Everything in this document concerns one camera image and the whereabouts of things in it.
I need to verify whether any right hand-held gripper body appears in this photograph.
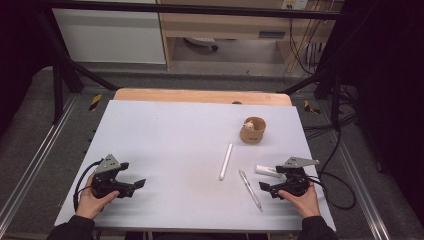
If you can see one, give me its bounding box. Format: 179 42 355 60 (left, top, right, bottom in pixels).
276 156 320 198

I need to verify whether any office chair base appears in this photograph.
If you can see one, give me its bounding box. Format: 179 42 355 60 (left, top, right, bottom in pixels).
184 37 220 52

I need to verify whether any black metal frame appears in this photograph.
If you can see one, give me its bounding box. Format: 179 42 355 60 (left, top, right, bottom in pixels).
33 0 348 131

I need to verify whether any left hand-held gripper black cable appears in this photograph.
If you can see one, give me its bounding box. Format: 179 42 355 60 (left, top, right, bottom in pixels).
73 159 104 213

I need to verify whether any hand-held gripper black cable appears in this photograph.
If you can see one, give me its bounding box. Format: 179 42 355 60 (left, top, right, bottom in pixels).
308 123 357 211
73 159 104 213

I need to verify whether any silver pen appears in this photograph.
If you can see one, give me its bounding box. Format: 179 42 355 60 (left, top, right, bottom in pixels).
238 169 263 213

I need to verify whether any right hand-held gripper black cable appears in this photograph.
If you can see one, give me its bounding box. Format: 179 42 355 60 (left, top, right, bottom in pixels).
308 123 357 211

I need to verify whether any white tube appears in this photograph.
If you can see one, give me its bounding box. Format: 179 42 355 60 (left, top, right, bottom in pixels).
255 164 283 178

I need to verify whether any person's right hand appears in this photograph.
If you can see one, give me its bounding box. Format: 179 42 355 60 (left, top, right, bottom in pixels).
278 182 321 219

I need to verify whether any black floor cable bundle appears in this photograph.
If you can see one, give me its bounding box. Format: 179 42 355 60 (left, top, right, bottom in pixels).
303 83 360 140

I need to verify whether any wooden desk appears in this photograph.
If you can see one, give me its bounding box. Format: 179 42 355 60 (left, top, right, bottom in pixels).
156 0 344 72

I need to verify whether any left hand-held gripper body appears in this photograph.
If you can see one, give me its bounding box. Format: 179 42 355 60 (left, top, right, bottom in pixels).
91 153 136 200

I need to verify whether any yellow black tape strip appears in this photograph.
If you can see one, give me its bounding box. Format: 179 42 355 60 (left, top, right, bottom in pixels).
88 93 103 112
303 99 322 115

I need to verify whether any white power strip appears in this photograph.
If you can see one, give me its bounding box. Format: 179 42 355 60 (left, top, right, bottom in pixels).
281 0 309 10

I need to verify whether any wooden table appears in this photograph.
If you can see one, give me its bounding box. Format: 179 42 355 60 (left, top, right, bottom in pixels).
113 87 294 107

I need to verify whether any white cabinet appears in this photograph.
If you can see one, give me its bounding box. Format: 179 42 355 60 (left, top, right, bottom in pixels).
51 8 167 65

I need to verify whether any brown bear pen holder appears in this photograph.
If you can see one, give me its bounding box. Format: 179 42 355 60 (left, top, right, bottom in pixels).
239 116 267 145

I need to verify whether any person's left hand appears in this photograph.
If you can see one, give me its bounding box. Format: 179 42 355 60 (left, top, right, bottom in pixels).
75 173 120 220

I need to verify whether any hanging cable bundle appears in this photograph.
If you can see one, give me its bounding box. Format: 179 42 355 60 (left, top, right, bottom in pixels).
288 16 327 77

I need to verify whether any aluminium floor rail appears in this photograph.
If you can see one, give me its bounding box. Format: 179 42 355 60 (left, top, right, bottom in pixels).
319 99 392 240
0 94 78 228

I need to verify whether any white pen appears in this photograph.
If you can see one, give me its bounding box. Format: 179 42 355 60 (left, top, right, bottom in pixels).
218 143 234 182

